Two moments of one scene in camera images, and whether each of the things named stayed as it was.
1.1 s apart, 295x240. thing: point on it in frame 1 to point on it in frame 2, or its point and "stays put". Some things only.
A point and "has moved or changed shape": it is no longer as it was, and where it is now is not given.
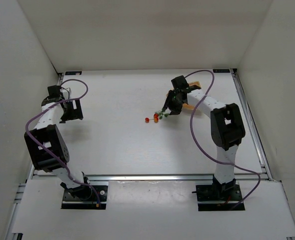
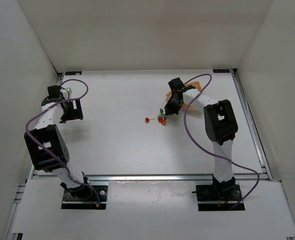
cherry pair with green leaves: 159,114 has moved or changed shape
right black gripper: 174,104 stays put
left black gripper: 72,113 stays put
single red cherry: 147,119 stays put
